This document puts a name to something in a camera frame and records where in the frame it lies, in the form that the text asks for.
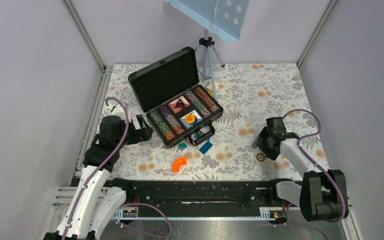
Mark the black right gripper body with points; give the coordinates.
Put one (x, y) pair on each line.
(264, 144)

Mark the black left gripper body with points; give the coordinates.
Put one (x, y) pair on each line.
(134, 135)

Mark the red poker chip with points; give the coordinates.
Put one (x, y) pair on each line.
(260, 157)

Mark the black poker set case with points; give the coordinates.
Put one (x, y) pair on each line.
(161, 82)

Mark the black all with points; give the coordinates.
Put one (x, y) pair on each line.
(179, 104)

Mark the orange curved toy block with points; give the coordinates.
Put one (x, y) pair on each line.
(178, 163)

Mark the blue small blind button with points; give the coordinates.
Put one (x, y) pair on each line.
(190, 124)

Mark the yellow big blind button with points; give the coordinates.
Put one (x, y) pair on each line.
(189, 118)

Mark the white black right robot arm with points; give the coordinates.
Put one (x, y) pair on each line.
(322, 194)

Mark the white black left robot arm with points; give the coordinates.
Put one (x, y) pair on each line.
(87, 217)

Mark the floral table mat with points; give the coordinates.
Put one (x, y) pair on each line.
(249, 93)

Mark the green chip row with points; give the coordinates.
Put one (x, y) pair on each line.
(163, 127)

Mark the red yellow chip row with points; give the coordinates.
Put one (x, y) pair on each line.
(175, 132)

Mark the blue toy brick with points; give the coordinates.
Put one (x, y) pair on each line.
(206, 147)

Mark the red card deck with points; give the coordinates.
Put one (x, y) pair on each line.
(176, 98)

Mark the teal triangular toy block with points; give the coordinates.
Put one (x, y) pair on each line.
(182, 146)

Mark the orange blue chip row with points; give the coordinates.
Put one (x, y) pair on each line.
(213, 107)

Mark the blue tripod stand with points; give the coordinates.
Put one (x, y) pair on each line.
(207, 73)

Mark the blue perforated board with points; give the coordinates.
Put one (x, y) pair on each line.
(223, 18)

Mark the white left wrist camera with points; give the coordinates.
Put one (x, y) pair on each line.
(117, 110)

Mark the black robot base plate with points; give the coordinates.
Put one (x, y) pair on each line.
(202, 199)

